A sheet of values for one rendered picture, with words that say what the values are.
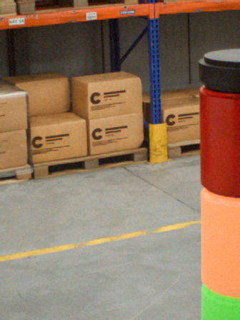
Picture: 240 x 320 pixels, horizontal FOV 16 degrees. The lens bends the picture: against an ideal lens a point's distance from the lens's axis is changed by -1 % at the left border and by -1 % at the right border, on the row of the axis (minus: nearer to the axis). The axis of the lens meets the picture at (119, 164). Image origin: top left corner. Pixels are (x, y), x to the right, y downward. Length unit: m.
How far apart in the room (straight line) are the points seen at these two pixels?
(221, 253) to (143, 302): 5.29
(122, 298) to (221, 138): 5.39
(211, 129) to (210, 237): 0.06
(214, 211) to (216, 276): 0.04
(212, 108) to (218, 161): 0.03
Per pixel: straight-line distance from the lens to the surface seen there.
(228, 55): 0.45
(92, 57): 9.94
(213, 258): 0.46
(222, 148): 0.44
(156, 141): 8.81
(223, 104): 0.43
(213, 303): 0.47
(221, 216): 0.45
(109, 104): 8.67
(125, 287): 5.98
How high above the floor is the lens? 2.41
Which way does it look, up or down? 16 degrees down
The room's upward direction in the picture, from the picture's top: 2 degrees counter-clockwise
